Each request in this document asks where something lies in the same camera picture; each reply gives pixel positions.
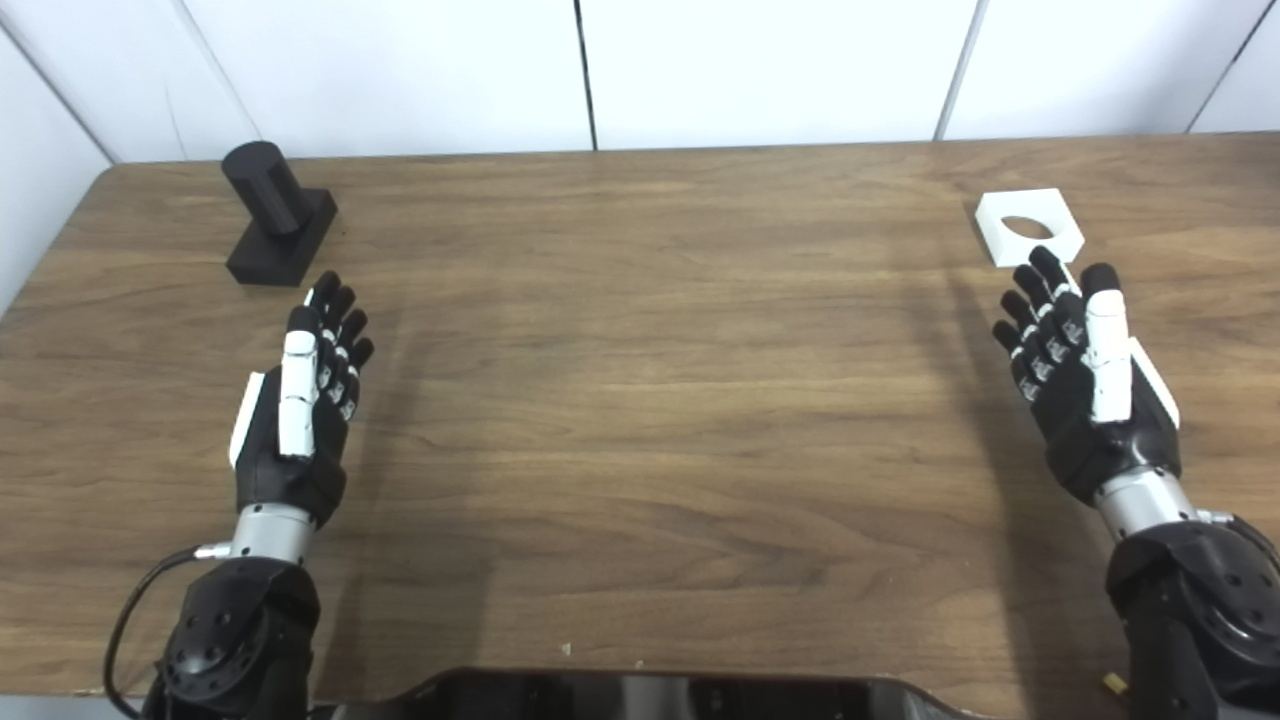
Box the black robot torso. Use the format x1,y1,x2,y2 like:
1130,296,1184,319
330,668,986,720

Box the white square piece with hole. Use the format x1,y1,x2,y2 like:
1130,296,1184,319
975,188,1086,269

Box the black peg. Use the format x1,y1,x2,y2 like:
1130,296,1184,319
221,141,338,288

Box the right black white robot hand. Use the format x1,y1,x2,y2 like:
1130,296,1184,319
992,245,1183,506

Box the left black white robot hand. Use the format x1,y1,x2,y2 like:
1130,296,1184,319
228,270,376,529

